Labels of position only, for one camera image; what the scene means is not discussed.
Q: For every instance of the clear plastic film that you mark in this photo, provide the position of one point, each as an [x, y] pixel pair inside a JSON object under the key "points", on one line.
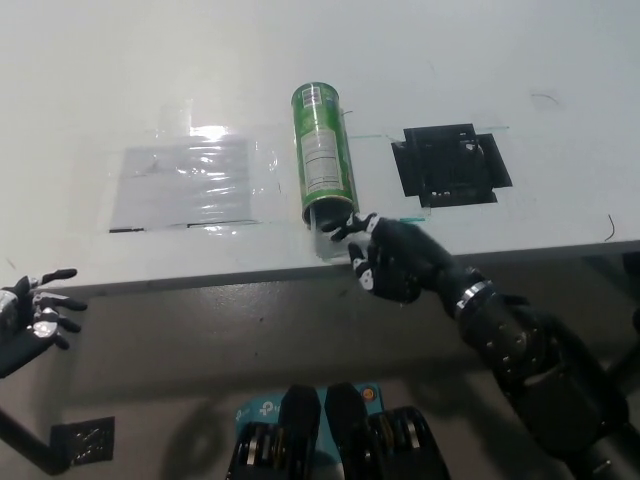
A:
{"points": [[262, 160]]}

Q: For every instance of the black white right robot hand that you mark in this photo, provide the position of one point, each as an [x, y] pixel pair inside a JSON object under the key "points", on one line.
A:
{"points": [[400, 260]]}

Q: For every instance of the clear plastic chips tray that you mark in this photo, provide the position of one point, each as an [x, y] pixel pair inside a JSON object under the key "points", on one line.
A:
{"points": [[330, 250]]}

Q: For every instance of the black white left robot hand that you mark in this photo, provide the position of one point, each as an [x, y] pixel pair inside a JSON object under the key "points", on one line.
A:
{"points": [[25, 335]]}

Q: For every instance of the green chips can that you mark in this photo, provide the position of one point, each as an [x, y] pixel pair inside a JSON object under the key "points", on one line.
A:
{"points": [[322, 150]]}

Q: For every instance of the black tape patch on table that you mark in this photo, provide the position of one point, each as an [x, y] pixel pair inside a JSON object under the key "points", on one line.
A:
{"points": [[445, 165]]}

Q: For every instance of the teal router box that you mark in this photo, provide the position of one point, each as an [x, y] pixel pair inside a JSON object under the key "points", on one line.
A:
{"points": [[260, 411]]}

